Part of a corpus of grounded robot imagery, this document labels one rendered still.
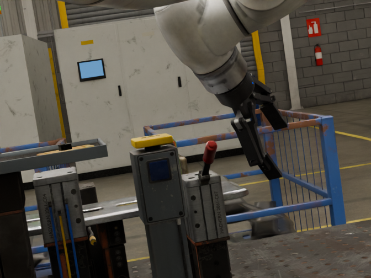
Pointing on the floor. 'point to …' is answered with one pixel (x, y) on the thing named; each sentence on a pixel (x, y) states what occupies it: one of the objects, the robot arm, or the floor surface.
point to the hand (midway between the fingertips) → (276, 148)
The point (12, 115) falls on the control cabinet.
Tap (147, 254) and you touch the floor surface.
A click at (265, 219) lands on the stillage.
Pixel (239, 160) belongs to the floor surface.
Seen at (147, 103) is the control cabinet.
